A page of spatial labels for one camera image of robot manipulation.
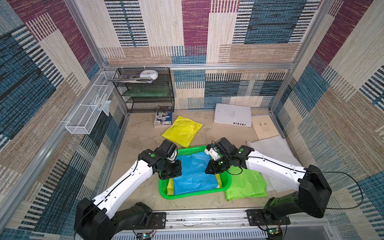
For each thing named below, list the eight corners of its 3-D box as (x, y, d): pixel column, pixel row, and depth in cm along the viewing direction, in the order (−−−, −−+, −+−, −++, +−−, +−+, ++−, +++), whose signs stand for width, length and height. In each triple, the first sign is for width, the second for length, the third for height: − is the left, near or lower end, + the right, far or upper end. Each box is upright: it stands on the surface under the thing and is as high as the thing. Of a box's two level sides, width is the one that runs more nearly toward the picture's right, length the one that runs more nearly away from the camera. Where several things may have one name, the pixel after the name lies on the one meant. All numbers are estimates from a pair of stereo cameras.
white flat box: (213, 123, 114) (213, 119, 111) (215, 106, 126) (215, 103, 123) (250, 127, 111) (252, 124, 108) (249, 110, 123) (250, 106, 120)
